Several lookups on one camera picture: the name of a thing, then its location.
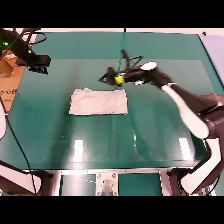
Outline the silver frame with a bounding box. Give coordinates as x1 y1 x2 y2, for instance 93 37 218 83
42 167 175 196

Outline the black cable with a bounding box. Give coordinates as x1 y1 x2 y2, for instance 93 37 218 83
21 29 48 47
0 94 38 196

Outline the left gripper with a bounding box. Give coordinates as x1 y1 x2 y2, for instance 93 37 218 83
25 54 52 75

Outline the white garment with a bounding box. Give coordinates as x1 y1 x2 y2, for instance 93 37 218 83
68 87 130 117

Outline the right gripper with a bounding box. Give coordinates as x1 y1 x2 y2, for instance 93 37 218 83
98 66 126 87

